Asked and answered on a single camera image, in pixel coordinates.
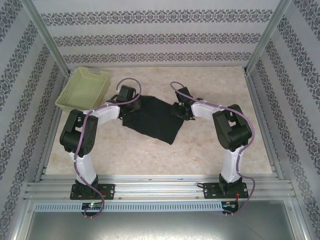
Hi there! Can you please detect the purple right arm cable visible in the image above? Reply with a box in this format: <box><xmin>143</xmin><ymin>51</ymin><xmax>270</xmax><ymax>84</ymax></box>
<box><xmin>169</xmin><ymin>81</ymin><xmax>257</xmax><ymax>218</ymax></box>

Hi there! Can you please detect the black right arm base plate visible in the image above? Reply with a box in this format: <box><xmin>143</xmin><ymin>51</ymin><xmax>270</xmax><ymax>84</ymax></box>
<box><xmin>202</xmin><ymin>182</ymin><xmax>250</xmax><ymax>200</ymax></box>

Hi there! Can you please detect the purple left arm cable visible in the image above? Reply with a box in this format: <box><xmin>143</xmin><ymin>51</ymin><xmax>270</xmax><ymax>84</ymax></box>
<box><xmin>73</xmin><ymin>77</ymin><xmax>144</xmax><ymax>220</ymax></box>

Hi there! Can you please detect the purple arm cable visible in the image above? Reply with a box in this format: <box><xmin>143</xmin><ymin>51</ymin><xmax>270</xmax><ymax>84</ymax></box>
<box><xmin>169</xmin><ymin>81</ymin><xmax>257</xmax><ymax>218</ymax></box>
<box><xmin>73</xmin><ymin>77</ymin><xmax>144</xmax><ymax>220</ymax></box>

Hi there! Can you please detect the aluminium frame post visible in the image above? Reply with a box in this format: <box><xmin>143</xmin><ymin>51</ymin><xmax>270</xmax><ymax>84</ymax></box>
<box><xmin>244</xmin><ymin>0</ymin><xmax>295</xmax><ymax>76</ymax></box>
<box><xmin>23</xmin><ymin>0</ymin><xmax>73</xmax><ymax>76</ymax></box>

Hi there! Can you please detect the steel sheet panel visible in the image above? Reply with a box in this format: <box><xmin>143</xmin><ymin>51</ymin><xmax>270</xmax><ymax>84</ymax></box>
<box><xmin>13</xmin><ymin>198</ymin><xmax>310</xmax><ymax>240</ymax></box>

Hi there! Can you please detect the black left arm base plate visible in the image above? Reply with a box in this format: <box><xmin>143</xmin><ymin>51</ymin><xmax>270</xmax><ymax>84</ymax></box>
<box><xmin>69</xmin><ymin>183</ymin><xmax>116</xmax><ymax>201</ymax></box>

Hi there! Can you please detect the slotted grey cable duct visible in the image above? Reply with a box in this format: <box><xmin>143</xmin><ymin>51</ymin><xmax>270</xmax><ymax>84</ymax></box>
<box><xmin>33</xmin><ymin>201</ymin><xmax>224</xmax><ymax>212</ymax></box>

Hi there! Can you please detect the aluminium base rail beam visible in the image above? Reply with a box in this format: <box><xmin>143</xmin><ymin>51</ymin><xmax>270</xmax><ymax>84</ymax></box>
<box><xmin>23</xmin><ymin>174</ymin><xmax>297</xmax><ymax>201</ymax></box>

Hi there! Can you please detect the pale green plastic basket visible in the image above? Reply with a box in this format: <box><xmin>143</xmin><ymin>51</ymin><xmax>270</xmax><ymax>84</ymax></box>
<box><xmin>54</xmin><ymin>66</ymin><xmax>112</xmax><ymax>112</ymax></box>

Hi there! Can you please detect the black t-shirt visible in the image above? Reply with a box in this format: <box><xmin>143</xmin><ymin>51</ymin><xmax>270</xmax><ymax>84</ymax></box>
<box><xmin>121</xmin><ymin>94</ymin><xmax>185</xmax><ymax>145</ymax></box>

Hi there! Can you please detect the aluminium side rail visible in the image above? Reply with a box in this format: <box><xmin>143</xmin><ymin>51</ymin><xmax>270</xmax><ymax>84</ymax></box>
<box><xmin>33</xmin><ymin>72</ymin><xmax>76</xmax><ymax>183</ymax></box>
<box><xmin>244</xmin><ymin>72</ymin><xmax>287</xmax><ymax>181</ymax></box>

